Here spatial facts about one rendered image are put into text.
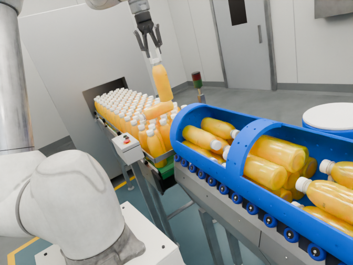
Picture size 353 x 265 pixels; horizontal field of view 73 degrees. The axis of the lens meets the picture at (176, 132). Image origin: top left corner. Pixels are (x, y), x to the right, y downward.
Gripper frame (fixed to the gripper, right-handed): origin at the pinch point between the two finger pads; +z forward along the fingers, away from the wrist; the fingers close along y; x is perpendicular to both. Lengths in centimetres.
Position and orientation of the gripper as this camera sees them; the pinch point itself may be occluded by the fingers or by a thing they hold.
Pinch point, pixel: (154, 56)
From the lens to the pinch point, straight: 125.2
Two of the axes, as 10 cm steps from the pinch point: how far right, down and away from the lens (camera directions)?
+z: 2.7, 8.8, 3.9
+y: 8.4, -4.1, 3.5
